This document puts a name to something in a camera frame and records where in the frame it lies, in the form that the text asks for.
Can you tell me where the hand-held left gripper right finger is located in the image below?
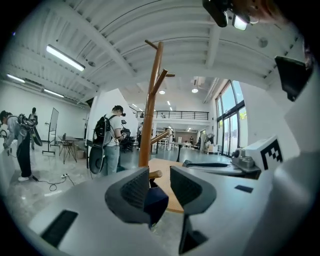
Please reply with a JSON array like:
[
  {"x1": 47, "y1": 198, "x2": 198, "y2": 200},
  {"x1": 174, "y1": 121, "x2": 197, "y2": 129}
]
[{"x1": 169, "y1": 165, "x2": 274, "y2": 256}]

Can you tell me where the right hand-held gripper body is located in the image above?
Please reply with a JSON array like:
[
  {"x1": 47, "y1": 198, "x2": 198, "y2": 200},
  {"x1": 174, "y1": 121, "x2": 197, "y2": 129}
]
[{"x1": 231, "y1": 135, "x2": 285, "y2": 180}]

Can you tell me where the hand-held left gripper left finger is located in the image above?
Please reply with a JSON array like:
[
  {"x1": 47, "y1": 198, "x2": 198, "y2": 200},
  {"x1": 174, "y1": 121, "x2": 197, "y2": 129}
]
[{"x1": 29, "y1": 166, "x2": 157, "y2": 256}]

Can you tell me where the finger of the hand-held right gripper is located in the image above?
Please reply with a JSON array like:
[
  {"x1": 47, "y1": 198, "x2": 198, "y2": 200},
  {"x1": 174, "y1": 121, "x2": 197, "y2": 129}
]
[{"x1": 182, "y1": 159, "x2": 241, "y2": 177}]

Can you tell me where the dark navy cap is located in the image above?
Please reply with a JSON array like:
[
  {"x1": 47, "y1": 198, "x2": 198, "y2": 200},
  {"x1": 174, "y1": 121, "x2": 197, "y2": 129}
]
[{"x1": 144, "y1": 179, "x2": 170, "y2": 230}]

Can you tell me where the wooden coat rack pole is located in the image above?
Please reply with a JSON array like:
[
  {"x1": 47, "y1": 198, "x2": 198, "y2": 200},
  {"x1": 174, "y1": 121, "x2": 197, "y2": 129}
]
[{"x1": 138, "y1": 39, "x2": 176, "y2": 180}]

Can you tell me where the round black table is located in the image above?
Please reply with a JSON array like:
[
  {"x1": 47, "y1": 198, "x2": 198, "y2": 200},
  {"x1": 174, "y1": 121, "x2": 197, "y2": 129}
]
[{"x1": 171, "y1": 141, "x2": 191, "y2": 163}]

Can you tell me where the black oval hanging pad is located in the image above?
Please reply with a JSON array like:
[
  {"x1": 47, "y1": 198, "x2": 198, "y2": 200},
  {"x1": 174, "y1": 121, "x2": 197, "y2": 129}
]
[{"x1": 88, "y1": 144, "x2": 106, "y2": 175}]

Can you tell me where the black mezzanine railing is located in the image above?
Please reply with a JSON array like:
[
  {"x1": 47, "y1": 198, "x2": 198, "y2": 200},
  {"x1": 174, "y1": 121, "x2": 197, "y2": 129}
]
[{"x1": 136, "y1": 110, "x2": 210, "y2": 120}]

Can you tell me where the dark table with hairpin legs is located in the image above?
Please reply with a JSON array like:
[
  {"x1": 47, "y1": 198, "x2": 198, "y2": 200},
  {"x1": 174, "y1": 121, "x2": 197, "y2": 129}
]
[{"x1": 57, "y1": 135, "x2": 81, "y2": 165}]

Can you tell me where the white rolling whiteboard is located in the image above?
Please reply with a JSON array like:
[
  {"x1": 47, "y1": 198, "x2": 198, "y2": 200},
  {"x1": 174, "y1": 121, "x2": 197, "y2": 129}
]
[{"x1": 41, "y1": 107, "x2": 60, "y2": 155}]

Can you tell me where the long ceiling tube light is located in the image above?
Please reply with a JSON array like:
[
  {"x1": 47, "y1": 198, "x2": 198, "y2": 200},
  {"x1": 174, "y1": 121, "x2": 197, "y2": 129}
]
[
  {"x1": 43, "y1": 88, "x2": 66, "y2": 99},
  {"x1": 45, "y1": 44, "x2": 86, "y2": 73},
  {"x1": 6, "y1": 73, "x2": 26, "y2": 84}
]

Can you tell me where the person's face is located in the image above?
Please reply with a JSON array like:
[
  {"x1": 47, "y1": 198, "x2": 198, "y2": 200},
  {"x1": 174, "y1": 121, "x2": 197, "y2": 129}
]
[{"x1": 249, "y1": 0, "x2": 286, "y2": 25}]

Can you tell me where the glass window wall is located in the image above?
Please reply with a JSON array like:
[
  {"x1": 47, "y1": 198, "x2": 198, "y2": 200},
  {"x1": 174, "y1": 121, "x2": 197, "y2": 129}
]
[{"x1": 214, "y1": 79, "x2": 248, "y2": 158}]

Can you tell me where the black floor cable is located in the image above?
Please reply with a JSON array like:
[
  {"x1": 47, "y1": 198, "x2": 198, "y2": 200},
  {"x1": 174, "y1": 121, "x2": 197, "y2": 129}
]
[{"x1": 31, "y1": 174, "x2": 76, "y2": 192}]

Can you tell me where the black head-mounted camera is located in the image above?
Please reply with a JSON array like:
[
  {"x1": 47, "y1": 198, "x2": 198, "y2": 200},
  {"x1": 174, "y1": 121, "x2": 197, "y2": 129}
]
[{"x1": 201, "y1": 0, "x2": 252, "y2": 31}]

